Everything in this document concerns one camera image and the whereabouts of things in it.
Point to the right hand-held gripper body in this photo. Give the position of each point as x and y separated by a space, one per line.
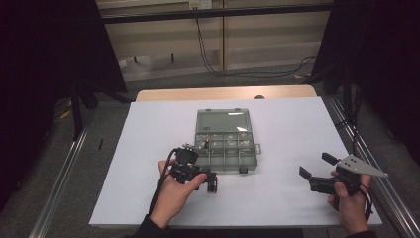
355 165

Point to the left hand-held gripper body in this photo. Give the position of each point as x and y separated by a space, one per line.
186 157

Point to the grey plastic compartment box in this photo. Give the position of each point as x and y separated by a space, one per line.
228 155

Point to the person's left hand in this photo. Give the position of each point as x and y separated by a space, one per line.
171 198

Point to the person's right hand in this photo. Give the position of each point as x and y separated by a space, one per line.
353 211

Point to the white table sheet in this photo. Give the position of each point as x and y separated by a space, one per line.
132 148

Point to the wooden table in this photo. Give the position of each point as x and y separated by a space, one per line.
198 93

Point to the small black floor item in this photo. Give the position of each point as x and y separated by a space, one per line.
100 144

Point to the dark round table fitting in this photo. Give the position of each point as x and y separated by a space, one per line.
259 97

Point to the black metal stand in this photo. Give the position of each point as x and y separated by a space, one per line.
77 112

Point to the dark curtain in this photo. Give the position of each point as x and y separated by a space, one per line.
39 66
379 49

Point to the yellow floor item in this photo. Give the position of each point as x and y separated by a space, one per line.
66 114

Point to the black horizontal bar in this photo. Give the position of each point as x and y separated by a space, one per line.
214 13

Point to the aluminium rail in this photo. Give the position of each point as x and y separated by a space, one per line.
396 198
59 185

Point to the white wall socket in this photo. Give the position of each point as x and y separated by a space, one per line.
200 4

